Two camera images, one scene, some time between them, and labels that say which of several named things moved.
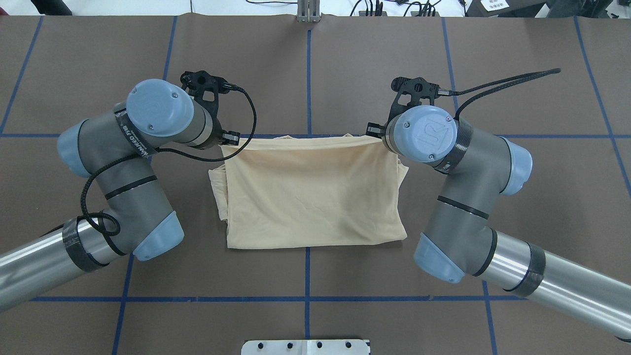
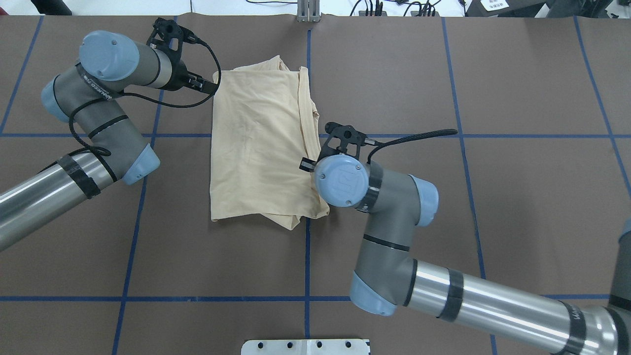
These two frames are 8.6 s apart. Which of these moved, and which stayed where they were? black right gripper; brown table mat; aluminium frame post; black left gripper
Moved: black right gripper; black left gripper
Stayed: aluminium frame post; brown table mat
